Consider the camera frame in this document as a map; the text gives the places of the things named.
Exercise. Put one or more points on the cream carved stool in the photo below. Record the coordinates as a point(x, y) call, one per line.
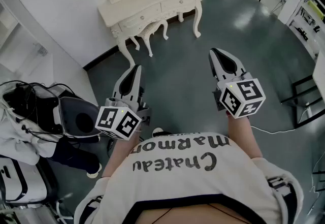
point(149, 30)

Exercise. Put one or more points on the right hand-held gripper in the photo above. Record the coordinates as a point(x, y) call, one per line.
point(229, 101)

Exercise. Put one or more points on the person's white printed shirt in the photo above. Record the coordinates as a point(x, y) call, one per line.
point(190, 187)

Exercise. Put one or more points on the white black equipment case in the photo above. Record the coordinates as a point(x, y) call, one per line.
point(33, 185)

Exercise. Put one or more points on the grey black office chair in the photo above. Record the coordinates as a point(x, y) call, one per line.
point(68, 111)

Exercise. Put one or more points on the person's left forearm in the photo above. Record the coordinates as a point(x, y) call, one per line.
point(114, 157)

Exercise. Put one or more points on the person's right forearm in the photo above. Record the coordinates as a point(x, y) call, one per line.
point(241, 136)

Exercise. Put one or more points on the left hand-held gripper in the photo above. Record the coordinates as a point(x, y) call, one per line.
point(111, 119)

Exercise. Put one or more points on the black metal frame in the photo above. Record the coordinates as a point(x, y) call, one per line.
point(294, 106)

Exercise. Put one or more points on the white storage shelf rack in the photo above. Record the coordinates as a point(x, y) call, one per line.
point(304, 14)

